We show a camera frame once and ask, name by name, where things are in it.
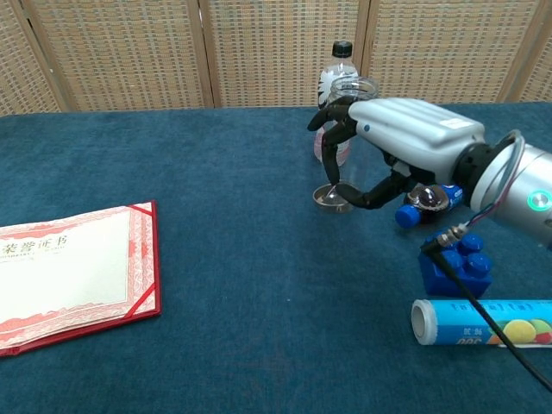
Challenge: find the wooden rattan folding screen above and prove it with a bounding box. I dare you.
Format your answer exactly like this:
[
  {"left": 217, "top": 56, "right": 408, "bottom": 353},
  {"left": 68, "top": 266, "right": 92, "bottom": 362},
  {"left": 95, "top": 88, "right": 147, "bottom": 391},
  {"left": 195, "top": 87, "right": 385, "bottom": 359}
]
[{"left": 0, "top": 0, "right": 552, "bottom": 116}]

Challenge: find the clear water bottle black cap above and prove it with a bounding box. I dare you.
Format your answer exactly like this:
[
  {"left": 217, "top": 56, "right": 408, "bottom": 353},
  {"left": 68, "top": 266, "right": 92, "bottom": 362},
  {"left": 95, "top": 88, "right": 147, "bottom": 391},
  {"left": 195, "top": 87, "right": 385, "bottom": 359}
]
[{"left": 313, "top": 40, "right": 361, "bottom": 167}]

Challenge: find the round metal strainer lid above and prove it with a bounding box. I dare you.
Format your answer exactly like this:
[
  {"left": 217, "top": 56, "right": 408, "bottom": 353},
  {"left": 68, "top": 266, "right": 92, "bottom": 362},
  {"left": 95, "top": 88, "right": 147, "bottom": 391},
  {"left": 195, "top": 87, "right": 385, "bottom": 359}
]
[{"left": 312, "top": 182, "right": 355, "bottom": 215}]

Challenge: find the red certificate folder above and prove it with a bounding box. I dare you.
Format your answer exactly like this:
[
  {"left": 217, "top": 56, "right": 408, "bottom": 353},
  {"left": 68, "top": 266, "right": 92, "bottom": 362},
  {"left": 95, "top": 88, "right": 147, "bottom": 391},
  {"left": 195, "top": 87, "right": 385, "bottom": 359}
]
[{"left": 0, "top": 199, "right": 163, "bottom": 358}]

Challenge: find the clear glass jar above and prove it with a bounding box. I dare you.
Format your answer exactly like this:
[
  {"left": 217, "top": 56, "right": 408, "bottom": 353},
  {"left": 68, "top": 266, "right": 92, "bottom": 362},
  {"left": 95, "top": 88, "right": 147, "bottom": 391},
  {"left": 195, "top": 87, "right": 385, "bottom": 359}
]
[{"left": 318, "top": 76, "right": 381, "bottom": 209}]

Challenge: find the small cola bottle blue cap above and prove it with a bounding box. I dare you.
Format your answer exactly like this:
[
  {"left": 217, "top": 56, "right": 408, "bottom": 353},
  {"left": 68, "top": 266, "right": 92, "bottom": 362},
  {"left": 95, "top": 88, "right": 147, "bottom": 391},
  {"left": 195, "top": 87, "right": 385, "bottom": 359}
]
[{"left": 395, "top": 182, "right": 465, "bottom": 229}]

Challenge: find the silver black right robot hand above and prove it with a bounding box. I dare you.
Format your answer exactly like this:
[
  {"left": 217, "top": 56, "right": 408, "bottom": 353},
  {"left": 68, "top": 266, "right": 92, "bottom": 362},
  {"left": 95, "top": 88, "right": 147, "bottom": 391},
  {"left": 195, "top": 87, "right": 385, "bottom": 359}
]
[{"left": 306, "top": 97, "right": 487, "bottom": 210}]

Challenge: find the thin grey wire bundle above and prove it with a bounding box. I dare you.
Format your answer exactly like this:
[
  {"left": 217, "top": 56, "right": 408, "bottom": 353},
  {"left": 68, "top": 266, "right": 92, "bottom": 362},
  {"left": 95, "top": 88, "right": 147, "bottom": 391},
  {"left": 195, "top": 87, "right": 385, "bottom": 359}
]
[{"left": 463, "top": 131, "right": 528, "bottom": 229}]

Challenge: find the blue toy building block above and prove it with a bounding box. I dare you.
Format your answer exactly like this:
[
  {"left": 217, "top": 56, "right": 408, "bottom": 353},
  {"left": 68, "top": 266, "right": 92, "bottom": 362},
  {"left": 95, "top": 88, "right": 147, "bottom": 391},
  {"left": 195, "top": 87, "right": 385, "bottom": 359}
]
[{"left": 417, "top": 231, "right": 494, "bottom": 299}]

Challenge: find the teal tablecloth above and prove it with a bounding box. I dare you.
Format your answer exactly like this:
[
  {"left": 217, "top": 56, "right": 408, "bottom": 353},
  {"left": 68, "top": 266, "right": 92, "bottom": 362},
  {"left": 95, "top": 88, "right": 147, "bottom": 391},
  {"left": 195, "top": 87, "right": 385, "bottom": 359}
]
[{"left": 0, "top": 101, "right": 552, "bottom": 414}]

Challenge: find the black cable with metal plug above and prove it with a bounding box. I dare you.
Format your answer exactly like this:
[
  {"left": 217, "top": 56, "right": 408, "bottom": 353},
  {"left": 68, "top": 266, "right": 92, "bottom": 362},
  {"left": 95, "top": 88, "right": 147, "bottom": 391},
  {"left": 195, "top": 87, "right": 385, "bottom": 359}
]
[{"left": 420, "top": 227, "right": 552, "bottom": 389}]

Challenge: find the blue tablet tube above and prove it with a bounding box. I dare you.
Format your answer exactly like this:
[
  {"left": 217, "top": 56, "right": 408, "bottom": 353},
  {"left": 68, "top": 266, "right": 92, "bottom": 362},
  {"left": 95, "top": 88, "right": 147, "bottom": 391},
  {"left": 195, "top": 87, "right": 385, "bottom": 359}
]
[{"left": 410, "top": 298, "right": 552, "bottom": 348}]

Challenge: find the white certificate paper red border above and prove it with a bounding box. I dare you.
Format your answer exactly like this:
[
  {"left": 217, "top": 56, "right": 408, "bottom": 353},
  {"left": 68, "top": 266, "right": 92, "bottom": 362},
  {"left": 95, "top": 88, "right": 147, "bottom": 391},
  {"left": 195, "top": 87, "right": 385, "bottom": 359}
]
[{"left": 0, "top": 204, "right": 158, "bottom": 350}]

